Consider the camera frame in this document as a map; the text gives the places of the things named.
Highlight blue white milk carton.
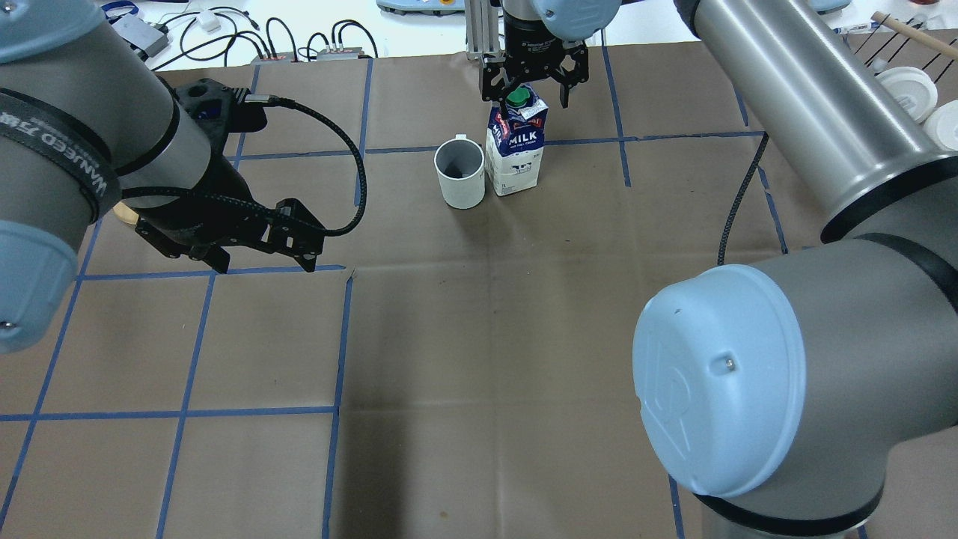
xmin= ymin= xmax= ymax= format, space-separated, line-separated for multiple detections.
xmin=485 ymin=83 xmax=549 ymax=197

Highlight aluminium profile post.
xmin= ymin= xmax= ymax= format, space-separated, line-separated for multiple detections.
xmin=464 ymin=0 xmax=502 ymax=61

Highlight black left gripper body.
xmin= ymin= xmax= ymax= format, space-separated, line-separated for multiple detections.
xmin=136 ymin=161 xmax=326 ymax=260

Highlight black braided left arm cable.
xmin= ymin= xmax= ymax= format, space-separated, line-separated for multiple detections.
xmin=120 ymin=94 xmax=369 ymax=237

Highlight brown paper table mat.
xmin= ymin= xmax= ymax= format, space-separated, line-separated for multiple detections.
xmin=0 ymin=39 xmax=958 ymax=539

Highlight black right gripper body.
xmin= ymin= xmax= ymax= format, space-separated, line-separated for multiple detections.
xmin=480 ymin=22 xmax=590 ymax=102

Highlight white ceramic mug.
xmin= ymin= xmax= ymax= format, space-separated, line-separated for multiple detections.
xmin=433 ymin=134 xmax=486 ymax=210

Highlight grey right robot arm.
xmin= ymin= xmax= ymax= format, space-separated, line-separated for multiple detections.
xmin=632 ymin=1 xmax=957 ymax=538

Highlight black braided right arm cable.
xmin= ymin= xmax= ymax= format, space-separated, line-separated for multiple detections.
xmin=716 ymin=132 xmax=772 ymax=267

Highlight grey usb hub box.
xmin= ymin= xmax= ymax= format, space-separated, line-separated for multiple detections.
xmin=312 ymin=47 xmax=372 ymax=61

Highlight grey electronics box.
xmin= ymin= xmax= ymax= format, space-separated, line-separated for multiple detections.
xmin=111 ymin=13 xmax=170 ymax=61

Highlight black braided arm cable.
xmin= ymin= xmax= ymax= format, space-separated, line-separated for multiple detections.
xmin=120 ymin=94 xmax=369 ymax=237
xmin=716 ymin=132 xmax=772 ymax=267

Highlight wooden stick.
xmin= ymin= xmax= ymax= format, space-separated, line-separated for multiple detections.
xmin=871 ymin=11 xmax=957 ymax=59

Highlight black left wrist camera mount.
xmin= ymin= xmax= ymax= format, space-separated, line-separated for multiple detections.
xmin=172 ymin=78 xmax=267 ymax=151

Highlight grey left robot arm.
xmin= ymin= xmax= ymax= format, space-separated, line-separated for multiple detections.
xmin=1 ymin=1 xmax=328 ymax=353

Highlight white paper cup lid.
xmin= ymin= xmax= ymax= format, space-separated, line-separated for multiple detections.
xmin=876 ymin=66 xmax=939 ymax=125

